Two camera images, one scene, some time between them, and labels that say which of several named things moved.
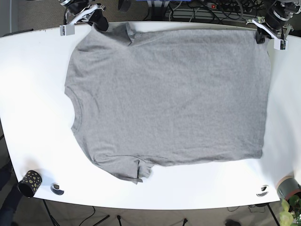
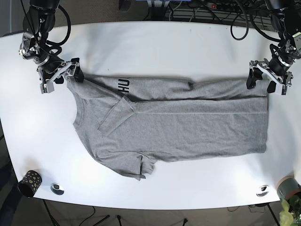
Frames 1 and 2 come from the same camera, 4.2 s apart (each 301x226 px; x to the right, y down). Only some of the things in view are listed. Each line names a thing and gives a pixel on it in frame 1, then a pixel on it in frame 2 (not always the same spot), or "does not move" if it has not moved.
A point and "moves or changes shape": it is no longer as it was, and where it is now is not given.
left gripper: (79, 11) to (51, 68)
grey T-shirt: (147, 97) moves or changes shape
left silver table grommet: (55, 189) does not move
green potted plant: (291, 212) does not move
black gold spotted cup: (30, 183) does not move
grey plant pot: (287, 186) does not move
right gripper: (278, 13) to (278, 69)
